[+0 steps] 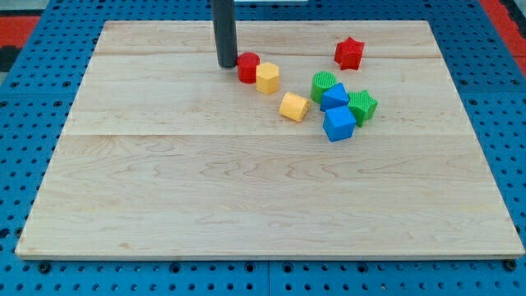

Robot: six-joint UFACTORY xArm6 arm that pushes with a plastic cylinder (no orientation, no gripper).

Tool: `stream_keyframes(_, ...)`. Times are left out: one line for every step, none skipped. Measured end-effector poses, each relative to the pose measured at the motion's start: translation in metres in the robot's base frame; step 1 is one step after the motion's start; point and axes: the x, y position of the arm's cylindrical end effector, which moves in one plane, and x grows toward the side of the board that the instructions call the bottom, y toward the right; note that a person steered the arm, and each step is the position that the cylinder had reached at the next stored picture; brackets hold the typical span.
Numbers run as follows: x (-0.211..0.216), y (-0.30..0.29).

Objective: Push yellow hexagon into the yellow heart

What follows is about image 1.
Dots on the light wooden board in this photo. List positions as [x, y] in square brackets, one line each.
[165, 156]

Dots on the red cylinder block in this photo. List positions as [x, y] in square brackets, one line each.
[247, 63]

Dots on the blue triangle block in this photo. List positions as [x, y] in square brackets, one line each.
[334, 97]

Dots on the green star block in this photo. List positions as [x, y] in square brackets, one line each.
[362, 105]

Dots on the yellow hexagon block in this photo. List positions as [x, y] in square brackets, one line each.
[267, 78]

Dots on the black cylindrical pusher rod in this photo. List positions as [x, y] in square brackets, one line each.
[224, 24]

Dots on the red star block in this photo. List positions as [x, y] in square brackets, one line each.
[348, 54]

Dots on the green cylinder block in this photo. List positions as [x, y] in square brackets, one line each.
[320, 83]

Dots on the blue cube block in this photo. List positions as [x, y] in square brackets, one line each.
[339, 123]

